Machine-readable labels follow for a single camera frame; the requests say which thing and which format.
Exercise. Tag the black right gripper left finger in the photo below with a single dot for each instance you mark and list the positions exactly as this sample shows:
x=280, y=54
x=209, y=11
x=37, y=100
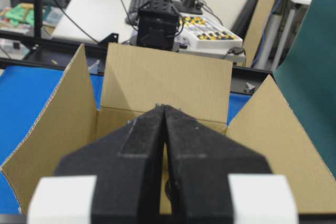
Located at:
x=116, y=179

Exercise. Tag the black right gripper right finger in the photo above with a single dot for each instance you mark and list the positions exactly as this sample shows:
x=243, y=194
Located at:
x=217, y=180

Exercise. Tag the brown cardboard box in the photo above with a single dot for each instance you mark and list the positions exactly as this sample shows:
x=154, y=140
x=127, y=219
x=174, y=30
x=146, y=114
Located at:
x=47, y=113

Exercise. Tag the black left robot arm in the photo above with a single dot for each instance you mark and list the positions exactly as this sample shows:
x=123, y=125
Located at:
x=161, y=21

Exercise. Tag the white parts organizer box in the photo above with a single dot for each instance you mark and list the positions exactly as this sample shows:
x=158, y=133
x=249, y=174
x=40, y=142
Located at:
x=200, y=33

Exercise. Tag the dark green panel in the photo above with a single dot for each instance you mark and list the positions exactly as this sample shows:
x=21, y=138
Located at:
x=307, y=77

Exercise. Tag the white board on desk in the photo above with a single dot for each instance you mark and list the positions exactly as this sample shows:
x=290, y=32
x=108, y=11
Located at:
x=93, y=20

